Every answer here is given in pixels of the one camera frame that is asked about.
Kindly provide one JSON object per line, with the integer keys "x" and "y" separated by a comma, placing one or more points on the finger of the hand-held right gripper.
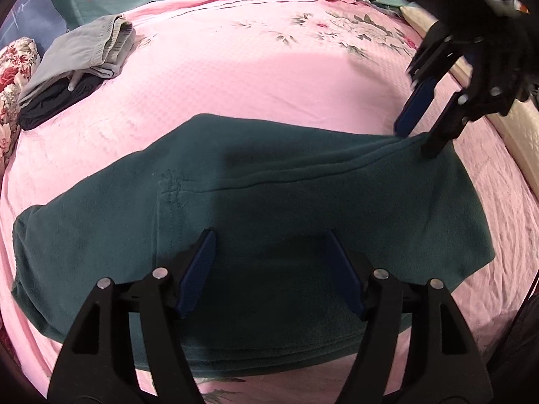
{"x": 442, "y": 134}
{"x": 414, "y": 109}

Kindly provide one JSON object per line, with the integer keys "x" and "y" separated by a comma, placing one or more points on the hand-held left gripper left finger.
{"x": 198, "y": 273}

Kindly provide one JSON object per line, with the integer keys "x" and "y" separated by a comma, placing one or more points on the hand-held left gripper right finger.
{"x": 343, "y": 273}

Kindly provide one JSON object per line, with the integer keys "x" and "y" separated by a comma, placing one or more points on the dark teal pants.
{"x": 273, "y": 193}

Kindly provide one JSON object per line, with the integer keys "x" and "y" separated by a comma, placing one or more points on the grey folded pants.
{"x": 80, "y": 50}

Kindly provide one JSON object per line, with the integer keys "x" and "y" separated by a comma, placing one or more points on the white quilted pillow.
{"x": 522, "y": 134}

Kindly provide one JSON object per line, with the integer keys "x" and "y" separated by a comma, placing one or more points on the pink floral bedsheet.
{"x": 231, "y": 75}

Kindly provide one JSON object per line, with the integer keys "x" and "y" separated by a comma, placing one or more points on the black folded garment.
{"x": 46, "y": 109}

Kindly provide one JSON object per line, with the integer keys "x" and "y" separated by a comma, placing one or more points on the red floral pillow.
{"x": 17, "y": 71}

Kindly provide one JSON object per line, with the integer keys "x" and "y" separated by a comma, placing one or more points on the purple plaid pillow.
{"x": 29, "y": 21}

